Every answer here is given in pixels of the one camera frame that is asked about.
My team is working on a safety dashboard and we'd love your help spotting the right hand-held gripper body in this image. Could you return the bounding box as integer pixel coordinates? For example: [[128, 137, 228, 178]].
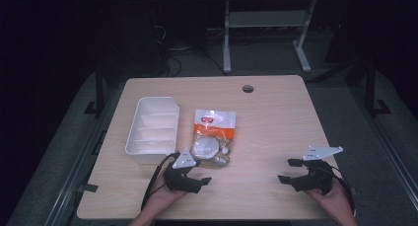
[[291, 145, 345, 196]]

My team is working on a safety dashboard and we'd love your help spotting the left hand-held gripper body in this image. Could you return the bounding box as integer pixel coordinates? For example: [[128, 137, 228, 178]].
[[163, 147, 203, 194]]

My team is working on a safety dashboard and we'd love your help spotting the clear snack bag orange label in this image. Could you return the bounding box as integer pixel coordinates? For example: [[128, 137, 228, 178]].
[[190, 109, 237, 169]]

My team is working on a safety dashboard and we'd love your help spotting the white plastic divided bin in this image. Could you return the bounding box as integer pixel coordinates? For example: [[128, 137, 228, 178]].
[[124, 96, 180, 166]]

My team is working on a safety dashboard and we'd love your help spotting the person's left hand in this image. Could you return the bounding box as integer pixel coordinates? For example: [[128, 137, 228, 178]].
[[143, 176, 189, 218]]

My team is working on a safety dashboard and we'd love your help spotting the person's right hand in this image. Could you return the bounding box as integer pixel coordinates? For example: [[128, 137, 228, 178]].
[[305, 178, 355, 221]]

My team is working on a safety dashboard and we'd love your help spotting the black metal stand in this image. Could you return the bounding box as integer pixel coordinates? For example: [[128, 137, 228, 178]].
[[84, 67, 106, 119], [363, 56, 392, 117]]

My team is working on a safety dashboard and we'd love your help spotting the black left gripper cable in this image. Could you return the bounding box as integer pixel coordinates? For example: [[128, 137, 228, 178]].
[[140, 152, 181, 211]]

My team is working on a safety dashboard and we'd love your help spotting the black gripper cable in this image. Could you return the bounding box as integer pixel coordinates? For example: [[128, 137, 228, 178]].
[[140, 152, 181, 211], [330, 166, 357, 215]]

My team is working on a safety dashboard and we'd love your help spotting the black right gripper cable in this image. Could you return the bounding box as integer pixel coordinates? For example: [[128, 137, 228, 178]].
[[330, 166, 357, 215]]

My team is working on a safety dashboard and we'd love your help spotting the aluminium frame rail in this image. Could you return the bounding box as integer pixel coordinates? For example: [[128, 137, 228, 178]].
[[42, 84, 124, 226], [348, 84, 418, 200]]

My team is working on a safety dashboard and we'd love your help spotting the black rail bracket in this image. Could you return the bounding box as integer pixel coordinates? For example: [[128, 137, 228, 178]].
[[78, 183, 100, 193]]

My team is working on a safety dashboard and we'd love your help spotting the black floor cable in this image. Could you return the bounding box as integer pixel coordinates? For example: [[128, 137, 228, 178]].
[[166, 49, 228, 77]]

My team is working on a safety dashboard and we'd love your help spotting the white metal table frame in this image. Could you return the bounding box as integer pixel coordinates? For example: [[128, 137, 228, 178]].
[[222, 0, 318, 74]]

